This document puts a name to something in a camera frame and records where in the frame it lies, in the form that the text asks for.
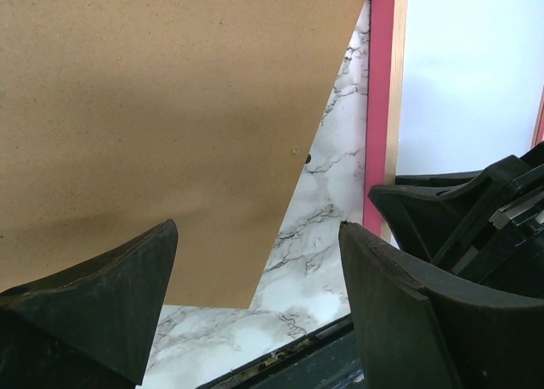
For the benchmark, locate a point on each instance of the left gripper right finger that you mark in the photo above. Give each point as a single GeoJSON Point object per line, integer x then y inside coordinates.
{"type": "Point", "coordinates": [418, 326]}

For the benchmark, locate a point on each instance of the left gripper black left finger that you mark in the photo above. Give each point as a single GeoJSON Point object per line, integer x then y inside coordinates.
{"type": "Point", "coordinates": [91, 325]}

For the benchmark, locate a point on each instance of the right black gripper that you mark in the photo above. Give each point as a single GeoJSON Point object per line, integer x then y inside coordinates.
{"type": "Point", "coordinates": [487, 229]}

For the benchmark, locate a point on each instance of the pink wooden picture frame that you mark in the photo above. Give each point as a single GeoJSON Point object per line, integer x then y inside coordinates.
{"type": "Point", "coordinates": [388, 22]}

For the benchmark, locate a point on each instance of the brown cardboard backing board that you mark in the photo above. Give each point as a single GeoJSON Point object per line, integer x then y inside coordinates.
{"type": "Point", "coordinates": [117, 115]}

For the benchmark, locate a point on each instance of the landscape photo print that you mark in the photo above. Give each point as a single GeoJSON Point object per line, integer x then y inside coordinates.
{"type": "Point", "coordinates": [473, 77]}

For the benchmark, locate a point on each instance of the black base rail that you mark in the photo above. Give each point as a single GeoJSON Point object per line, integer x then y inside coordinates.
{"type": "Point", "coordinates": [325, 358]}

